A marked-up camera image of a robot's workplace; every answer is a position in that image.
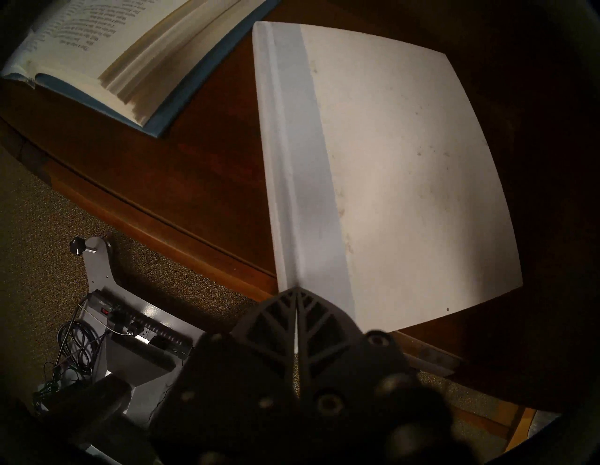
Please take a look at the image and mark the blue cover hardback book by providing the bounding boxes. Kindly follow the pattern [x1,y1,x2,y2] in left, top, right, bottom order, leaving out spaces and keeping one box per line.
[0,0,282,139]

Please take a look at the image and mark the black cable bundle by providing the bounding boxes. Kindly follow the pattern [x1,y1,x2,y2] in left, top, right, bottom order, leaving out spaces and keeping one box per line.
[33,305,112,409]

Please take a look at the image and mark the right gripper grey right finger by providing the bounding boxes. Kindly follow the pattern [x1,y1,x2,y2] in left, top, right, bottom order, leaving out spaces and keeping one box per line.
[297,287,451,425]

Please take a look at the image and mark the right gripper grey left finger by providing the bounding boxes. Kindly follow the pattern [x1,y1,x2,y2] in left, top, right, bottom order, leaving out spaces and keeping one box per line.
[177,287,301,423]

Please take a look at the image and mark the dark brown wooden bookcase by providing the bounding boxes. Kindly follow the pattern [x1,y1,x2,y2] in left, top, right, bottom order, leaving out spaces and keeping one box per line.
[0,0,600,450]

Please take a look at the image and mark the black power strip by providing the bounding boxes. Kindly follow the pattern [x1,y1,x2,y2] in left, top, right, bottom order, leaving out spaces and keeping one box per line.
[87,290,195,359]

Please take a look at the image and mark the grey metal robot base plate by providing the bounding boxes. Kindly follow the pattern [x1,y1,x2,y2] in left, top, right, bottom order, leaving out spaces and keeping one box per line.
[70,237,207,425]

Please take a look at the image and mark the white book pale blue spine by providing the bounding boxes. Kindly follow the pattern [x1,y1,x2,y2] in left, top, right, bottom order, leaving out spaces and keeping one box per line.
[252,20,524,334]

